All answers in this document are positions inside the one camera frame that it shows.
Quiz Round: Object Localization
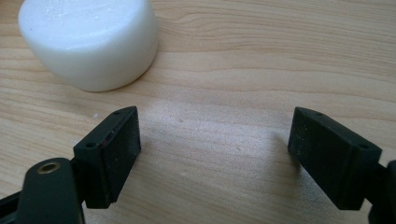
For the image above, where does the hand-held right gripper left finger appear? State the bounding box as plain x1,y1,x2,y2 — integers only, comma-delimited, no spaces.
73,105,142,210

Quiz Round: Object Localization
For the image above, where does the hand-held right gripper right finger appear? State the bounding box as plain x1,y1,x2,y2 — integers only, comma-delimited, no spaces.
287,106,383,211

